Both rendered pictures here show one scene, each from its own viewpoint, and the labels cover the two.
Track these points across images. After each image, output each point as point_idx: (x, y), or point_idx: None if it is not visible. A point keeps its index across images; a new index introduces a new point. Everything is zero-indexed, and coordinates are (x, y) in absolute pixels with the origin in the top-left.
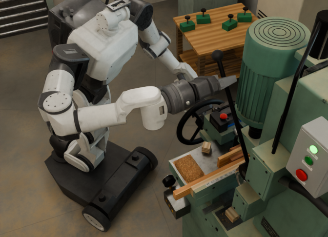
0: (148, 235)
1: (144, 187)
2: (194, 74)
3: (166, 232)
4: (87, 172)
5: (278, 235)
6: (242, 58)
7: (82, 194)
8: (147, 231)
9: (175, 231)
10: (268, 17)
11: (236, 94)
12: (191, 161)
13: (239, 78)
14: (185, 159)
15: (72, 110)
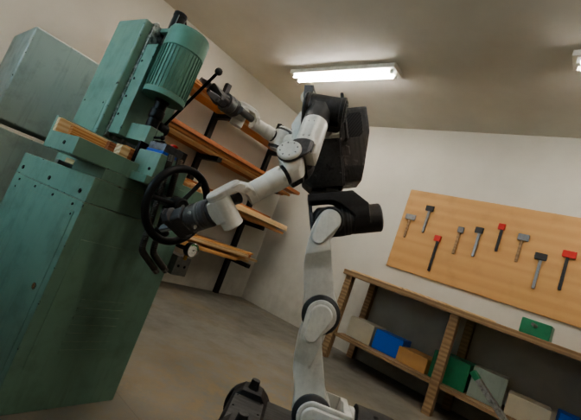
0: (165, 413)
1: None
2: (215, 190)
3: (138, 412)
4: None
5: None
6: (201, 66)
7: (283, 410)
8: (169, 416)
9: (124, 410)
10: (198, 32)
11: (188, 97)
12: (189, 182)
13: (194, 82)
14: (194, 185)
15: (276, 129)
